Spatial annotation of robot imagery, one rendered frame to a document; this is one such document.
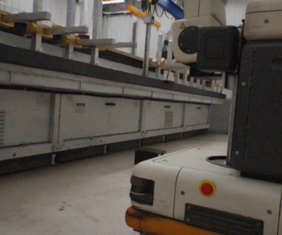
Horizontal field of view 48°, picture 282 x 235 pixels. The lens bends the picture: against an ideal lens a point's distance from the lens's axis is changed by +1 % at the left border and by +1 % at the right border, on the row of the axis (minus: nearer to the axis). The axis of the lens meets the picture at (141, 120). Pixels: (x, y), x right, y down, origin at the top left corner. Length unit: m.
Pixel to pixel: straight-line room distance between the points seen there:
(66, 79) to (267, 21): 1.26
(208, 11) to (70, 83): 1.03
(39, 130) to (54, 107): 0.18
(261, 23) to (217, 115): 4.83
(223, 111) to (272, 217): 4.85
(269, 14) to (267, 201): 0.52
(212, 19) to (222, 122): 4.62
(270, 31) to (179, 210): 0.59
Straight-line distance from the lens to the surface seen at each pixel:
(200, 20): 1.21
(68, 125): 2.31
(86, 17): 7.30
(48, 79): 1.82
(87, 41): 1.89
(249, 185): 0.97
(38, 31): 1.74
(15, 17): 1.54
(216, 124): 5.79
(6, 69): 1.63
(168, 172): 1.02
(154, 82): 2.83
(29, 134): 2.06
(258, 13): 1.00
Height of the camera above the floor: 0.49
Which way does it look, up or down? 4 degrees down
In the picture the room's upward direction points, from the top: 4 degrees clockwise
